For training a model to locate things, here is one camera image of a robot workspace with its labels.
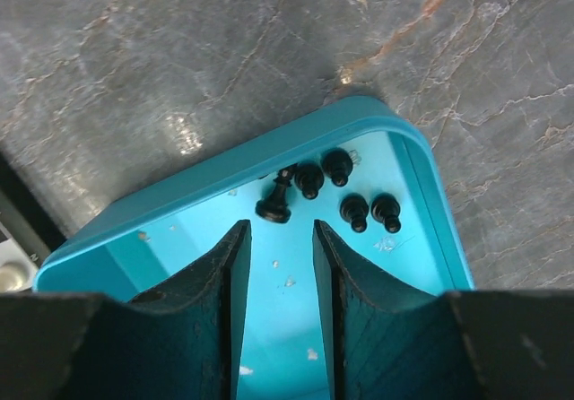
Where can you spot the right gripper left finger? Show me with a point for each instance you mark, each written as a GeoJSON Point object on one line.
{"type": "Point", "coordinates": [181, 339]}

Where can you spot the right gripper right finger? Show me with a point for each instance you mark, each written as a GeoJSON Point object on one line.
{"type": "Point", "coordinates": [385, 339]}

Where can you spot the black white chess board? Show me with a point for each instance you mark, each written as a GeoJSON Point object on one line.
{"type": "Point", "coordinates": [28, 234]}

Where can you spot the black pawn in bin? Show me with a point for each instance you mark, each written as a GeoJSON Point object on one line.
{"type": "Point", "coordinates": [309, 178]}
{"type": "Point", "coordinates": [337, 165]}
{"type": "Point", "coordinates": [354, 210]}
{"type": "Point", "coordinates": [385, 209]}

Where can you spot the black king in bin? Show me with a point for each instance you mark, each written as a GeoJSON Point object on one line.
{"type": "Point", "coordinates": [274, 207]}

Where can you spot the blue plastic bin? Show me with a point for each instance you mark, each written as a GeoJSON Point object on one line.
{"type": "Point", "coordinates": [146, 237]}

